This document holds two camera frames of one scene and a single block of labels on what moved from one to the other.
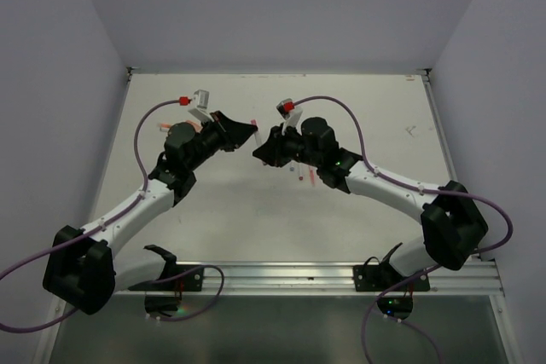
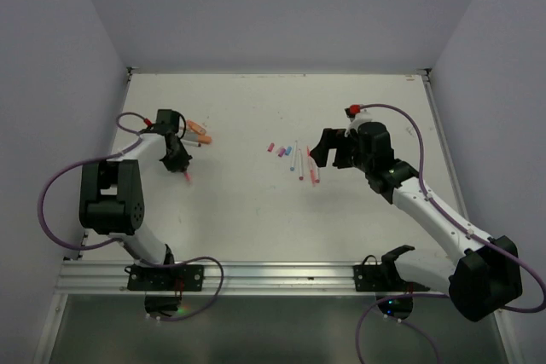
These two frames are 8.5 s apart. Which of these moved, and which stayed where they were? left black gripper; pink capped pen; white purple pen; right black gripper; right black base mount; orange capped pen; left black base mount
Moved: right black gripper; pink capped pen; left black gripper
Stayed: orange capped pen; right black base mount; left black base mount; white purple pen
